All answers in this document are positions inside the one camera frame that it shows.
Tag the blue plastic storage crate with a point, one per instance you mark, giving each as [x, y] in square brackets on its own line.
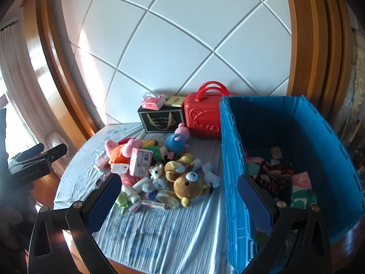
[256, 127]

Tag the brown bear plush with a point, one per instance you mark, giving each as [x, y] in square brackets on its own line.
[187, 184]

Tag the green plush toy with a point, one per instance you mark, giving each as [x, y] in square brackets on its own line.
[153, 146]

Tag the red hard-shell handbag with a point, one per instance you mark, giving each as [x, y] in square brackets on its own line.
[202, 112]

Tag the pink white medicine box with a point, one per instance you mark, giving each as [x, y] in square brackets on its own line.
[140, 162]

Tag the black gift box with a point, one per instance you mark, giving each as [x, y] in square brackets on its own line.
[165, 120]

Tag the pink tissue pack on box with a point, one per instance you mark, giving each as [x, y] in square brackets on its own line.
[152, 101]

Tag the large white pill bottle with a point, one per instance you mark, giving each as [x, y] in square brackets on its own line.
[131, 193]

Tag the pink pig plush orange dress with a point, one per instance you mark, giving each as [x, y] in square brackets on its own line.
[119, 158]

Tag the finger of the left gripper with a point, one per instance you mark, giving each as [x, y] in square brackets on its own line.
[27, 154]
[52, 154]

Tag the long ointment box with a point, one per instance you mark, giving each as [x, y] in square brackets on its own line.
[156, 205]

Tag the beige curtain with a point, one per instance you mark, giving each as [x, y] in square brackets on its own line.
[15, 68]

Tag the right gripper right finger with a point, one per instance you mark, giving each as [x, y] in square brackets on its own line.
[297, 239]

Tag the cream bear grey fur plush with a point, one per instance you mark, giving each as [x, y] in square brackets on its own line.
[158, 179]

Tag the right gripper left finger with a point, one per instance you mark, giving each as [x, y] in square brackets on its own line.
[49, 252]

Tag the small gold box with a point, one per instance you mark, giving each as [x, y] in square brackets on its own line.
[175, 101]

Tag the white rabbit plush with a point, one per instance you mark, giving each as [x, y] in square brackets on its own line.
[210, 179]

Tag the green round monster plush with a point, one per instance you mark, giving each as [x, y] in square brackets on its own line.
[122, 201]

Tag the blue dress pig plush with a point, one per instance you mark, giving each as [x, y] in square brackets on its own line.
[176, 143]

